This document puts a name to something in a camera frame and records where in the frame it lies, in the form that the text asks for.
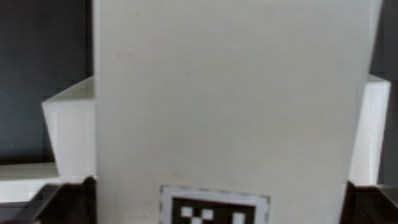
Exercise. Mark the white cabinet top block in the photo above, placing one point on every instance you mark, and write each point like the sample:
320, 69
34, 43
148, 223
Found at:
230, 82

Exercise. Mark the white cabinet body box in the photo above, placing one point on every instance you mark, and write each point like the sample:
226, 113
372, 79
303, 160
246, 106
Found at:
68, 110

